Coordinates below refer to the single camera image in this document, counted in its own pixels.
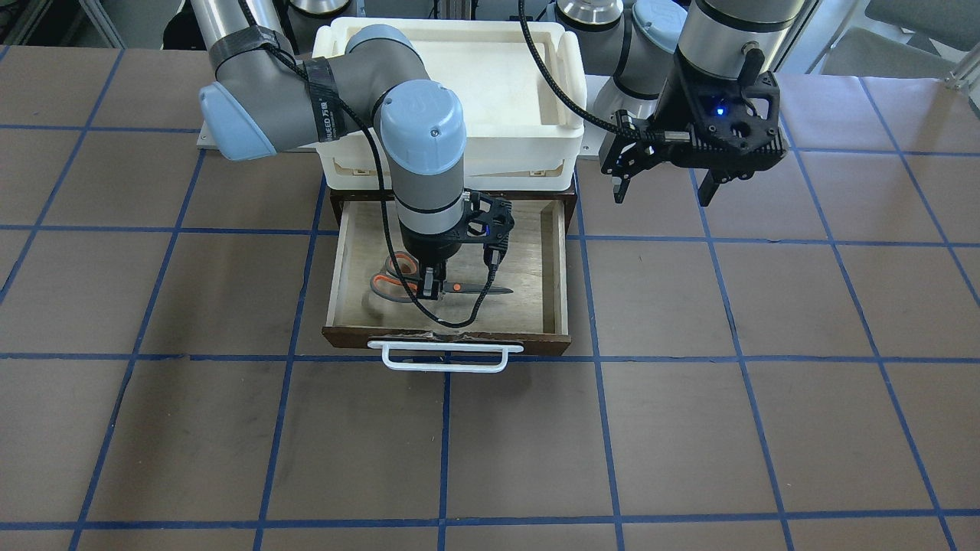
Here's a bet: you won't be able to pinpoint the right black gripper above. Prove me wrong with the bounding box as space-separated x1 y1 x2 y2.
398 191 514 300

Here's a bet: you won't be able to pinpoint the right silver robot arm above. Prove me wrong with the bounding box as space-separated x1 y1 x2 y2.
192 1 512 299

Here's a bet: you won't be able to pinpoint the white plastic crate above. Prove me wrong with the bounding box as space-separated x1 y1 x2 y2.
314 18 587 192

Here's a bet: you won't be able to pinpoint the light wooden drawer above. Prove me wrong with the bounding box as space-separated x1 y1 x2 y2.
322 197 573 356

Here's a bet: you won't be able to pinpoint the white drawer handle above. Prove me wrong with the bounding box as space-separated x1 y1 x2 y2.
367 341 524 374

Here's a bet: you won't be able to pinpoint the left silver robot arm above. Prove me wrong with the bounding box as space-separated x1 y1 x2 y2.
550 1 804 206

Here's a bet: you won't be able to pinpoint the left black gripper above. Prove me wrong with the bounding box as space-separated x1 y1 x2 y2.
599 58 786 208

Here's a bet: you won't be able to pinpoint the grey orange scissors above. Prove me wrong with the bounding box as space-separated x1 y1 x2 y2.
370 250 483 303

